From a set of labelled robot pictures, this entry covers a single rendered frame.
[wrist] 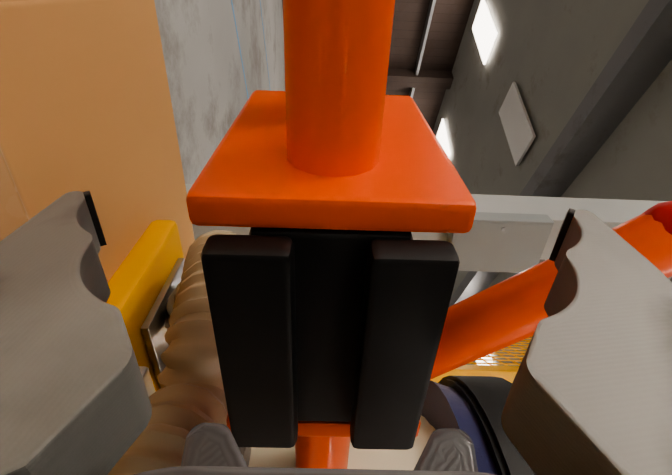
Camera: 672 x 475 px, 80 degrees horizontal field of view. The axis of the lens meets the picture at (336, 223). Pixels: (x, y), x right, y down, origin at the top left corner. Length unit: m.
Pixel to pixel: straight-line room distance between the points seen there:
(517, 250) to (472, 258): 0.14
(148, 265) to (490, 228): 1.14
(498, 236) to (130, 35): 1.19
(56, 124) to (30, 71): 0.03
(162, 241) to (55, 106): 0.11
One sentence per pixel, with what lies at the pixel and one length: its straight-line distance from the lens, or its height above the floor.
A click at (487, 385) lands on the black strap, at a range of 0.32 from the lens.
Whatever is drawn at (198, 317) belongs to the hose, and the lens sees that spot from 0.20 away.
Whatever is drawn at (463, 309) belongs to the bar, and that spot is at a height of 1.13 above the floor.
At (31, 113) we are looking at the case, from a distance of 0.22.
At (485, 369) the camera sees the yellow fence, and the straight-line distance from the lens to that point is 0.99.
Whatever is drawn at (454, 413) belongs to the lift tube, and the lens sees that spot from 0.28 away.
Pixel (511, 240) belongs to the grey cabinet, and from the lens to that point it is 1.37.
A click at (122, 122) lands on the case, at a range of 0.29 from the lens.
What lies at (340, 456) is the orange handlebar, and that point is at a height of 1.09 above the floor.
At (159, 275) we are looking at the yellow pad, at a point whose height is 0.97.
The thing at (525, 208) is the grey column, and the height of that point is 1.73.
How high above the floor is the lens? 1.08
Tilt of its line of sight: 1 degrees up
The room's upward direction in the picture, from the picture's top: 92 degrees clockwise
